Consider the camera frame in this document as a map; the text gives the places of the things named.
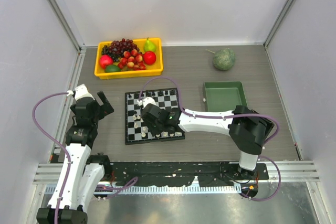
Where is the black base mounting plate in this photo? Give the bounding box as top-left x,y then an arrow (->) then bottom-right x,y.
100,161 -> 269,187

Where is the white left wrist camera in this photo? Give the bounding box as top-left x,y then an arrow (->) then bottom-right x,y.
66,84 -> 93,101

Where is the red apple left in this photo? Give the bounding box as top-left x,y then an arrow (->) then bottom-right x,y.
99,55 -> 114,69

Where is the black white chessboard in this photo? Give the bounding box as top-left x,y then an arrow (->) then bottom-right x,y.
124,88 -> 185,145

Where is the red apple right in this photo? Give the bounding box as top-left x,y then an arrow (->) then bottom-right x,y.
143,51 -> 156,65

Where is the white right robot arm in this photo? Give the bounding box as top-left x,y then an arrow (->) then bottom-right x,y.
141,103 -> 279,179

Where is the red cherry cluster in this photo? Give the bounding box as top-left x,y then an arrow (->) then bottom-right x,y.
117,49 -> 146,71

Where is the yellow plastic fruit bin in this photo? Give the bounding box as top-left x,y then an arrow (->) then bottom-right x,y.
94,38 -> 163,80

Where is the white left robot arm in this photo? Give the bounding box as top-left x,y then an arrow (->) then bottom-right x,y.
36,84 -> 114,223

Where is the red apple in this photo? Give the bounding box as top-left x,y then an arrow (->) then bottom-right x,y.
143,51 -> 156,65
99,55 -> 114,69

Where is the green round melon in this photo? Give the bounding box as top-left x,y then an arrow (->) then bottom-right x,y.
206,48 -> 236,71

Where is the green lime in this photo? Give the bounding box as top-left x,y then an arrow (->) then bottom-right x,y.
105,65 -> 121,73

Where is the dark red grape bunch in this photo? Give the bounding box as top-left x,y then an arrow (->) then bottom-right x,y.
101,38 -> 140,62

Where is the green pear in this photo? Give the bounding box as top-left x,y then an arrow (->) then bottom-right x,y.
143,38 -> 156,52

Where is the green plastic tray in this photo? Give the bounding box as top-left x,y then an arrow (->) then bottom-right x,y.
203,81 -> 247,112

